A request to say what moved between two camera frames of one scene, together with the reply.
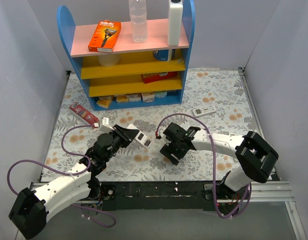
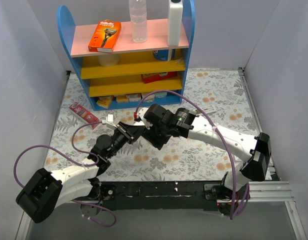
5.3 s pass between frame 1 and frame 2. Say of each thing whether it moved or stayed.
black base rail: stayed
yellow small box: stayed
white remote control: stayed
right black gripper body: moved
